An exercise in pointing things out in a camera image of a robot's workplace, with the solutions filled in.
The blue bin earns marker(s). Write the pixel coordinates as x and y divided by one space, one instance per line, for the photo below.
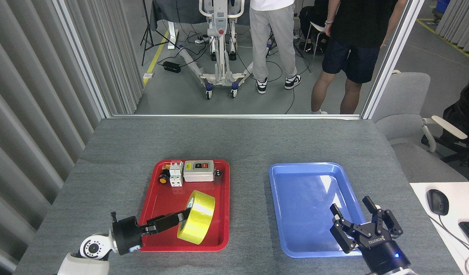
443 4

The silver frame post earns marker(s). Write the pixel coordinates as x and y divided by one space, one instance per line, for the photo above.
83 57
393 57

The white circuit breaker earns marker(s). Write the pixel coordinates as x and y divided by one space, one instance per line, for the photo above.
176 173

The person's hand with bracelet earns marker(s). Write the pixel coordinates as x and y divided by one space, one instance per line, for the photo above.
328 30

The small dark cylinder knob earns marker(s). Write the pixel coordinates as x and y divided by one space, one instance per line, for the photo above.
218 177

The white floor plate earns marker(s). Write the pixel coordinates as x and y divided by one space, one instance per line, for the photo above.
148 75

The red plastic tray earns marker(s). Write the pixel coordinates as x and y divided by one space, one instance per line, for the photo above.
161 198

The black power adapter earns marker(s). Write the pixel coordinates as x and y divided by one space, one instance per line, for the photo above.
172 67

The table with dark cloth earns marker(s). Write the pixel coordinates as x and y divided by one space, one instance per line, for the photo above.
188 9

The black tripod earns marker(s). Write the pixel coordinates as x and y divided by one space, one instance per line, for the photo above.
145 23

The white plastic chair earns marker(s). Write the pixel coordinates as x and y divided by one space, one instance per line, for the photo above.
317 26

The blue plastic tray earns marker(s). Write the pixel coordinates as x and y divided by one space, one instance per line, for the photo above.
303 198

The white desk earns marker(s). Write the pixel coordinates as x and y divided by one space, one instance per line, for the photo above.
456 198

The black office chair base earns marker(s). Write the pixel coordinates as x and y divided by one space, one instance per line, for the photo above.
460 151

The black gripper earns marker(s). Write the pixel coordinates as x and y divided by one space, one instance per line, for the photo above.
385 256
125 235

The grey office chair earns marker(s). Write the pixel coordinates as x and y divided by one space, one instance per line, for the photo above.
406 95

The yellow tape roll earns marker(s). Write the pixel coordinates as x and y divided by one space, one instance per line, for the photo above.
200 221

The white power strip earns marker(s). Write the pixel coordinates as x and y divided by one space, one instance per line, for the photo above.
202 40

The white wheeled stand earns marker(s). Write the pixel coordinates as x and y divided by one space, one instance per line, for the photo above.
220 15

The black and orange push button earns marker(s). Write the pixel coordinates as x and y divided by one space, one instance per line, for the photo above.
164 178

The grey pleated curtain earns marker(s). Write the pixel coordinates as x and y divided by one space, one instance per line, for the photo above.
460 19
28 95

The grey push-button switch box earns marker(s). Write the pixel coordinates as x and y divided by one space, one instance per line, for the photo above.
198 173

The silver frame rail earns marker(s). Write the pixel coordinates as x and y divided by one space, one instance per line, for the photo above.
238 115

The black computer mouse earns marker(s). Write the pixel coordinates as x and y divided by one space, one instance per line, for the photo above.
437 202

